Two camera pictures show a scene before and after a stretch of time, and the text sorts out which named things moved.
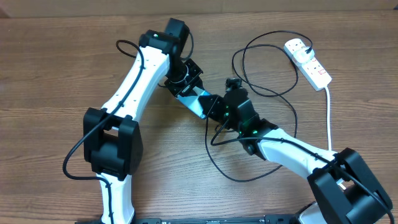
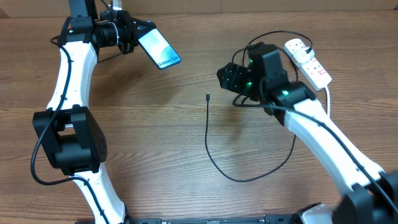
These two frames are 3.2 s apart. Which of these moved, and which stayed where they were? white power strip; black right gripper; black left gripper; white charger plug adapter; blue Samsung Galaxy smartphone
Moved: black right gripper; black left gripper; blue Samsung Galaxy smartphone
Stayed: white charger plug adapter; white power strip
